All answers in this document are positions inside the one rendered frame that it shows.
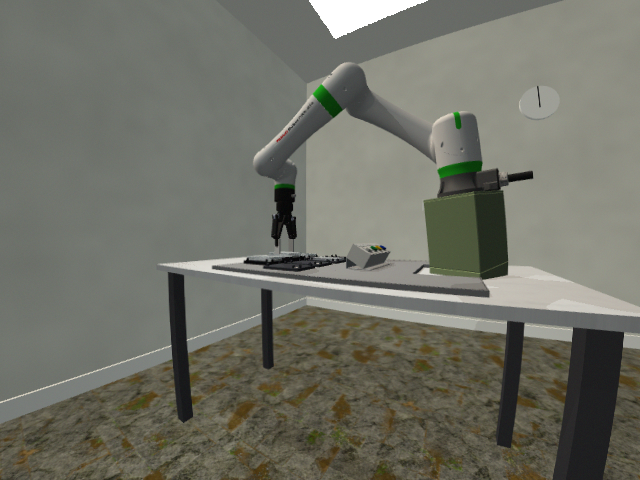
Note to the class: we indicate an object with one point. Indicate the cream button panel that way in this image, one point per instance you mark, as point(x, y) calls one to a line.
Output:
point(362, 257)

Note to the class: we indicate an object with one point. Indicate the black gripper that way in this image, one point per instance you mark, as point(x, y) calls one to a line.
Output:
point(282, 217)

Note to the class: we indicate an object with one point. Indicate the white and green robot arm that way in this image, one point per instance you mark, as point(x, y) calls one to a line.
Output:
point(455, 146)

